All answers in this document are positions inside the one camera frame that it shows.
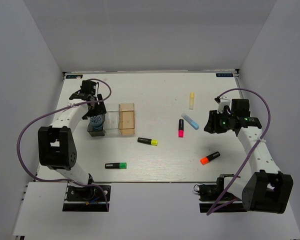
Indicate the clear transparent container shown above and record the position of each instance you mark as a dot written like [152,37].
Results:
[112,119]

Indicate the orange black highlighter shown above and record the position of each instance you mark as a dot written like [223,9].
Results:
[209,158]

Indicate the yellow black highlighter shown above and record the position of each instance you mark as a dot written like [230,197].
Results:
[147,141]

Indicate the blue table label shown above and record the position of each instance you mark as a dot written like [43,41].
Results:
[74,76]
[224,75]

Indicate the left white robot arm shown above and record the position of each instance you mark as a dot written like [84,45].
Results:
[56,145]

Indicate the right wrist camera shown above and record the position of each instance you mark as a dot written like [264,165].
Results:
[223,102]

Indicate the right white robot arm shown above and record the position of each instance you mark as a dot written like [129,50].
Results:
[268,189]

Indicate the orange transparent container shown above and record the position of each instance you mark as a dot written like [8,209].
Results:
[127,119]

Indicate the pink black highlighter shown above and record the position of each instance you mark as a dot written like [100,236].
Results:
[181,128]

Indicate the left blue table label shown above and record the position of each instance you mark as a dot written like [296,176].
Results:
[74,76]

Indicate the pastel blue highlighter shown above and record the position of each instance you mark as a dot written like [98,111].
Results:
[190,121]

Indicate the grey transparent container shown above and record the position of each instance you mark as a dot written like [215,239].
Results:
[95,133]

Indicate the right blue table label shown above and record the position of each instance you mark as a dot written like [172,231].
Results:
[224,75]

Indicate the green black highlighter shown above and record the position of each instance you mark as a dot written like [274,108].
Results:
[116,165]

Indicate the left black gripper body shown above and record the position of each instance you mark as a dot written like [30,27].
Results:
[98,109]

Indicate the pastel yellow highlighter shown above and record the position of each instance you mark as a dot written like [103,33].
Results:
[191,100]

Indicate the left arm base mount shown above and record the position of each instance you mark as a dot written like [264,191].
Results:
[80,199]

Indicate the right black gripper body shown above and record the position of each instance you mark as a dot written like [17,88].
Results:
[223,121]

